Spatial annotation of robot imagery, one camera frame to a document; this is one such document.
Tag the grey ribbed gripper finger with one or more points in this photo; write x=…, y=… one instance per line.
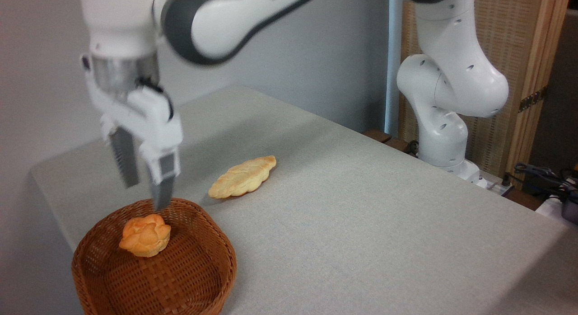
x=126, y=161
x=163, y=179

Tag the white vertical pole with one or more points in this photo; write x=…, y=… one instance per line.
x=393, y=57

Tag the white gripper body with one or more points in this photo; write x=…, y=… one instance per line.
x=149, y=116

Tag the round flower-shaped bread bun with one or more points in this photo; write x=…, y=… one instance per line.
x=145, y=236

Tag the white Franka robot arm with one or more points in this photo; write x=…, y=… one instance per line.
x=451, y=84

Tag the metal screen hinge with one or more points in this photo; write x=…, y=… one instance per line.
x=533, y=99

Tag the brown woven wicker basket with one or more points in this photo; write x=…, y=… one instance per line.
x=180, y=279

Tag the long braided bread loaf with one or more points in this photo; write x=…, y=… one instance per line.
x=244, y=177

